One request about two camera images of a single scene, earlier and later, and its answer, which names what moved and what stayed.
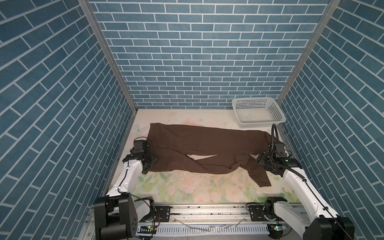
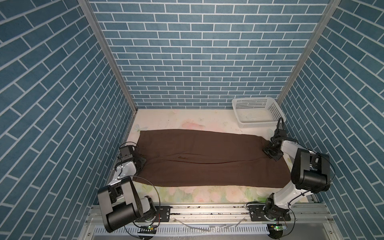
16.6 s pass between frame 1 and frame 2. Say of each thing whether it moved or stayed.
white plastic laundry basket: stayed
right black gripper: moved
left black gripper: moved
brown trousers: moved
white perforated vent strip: stayed
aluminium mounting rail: stayed
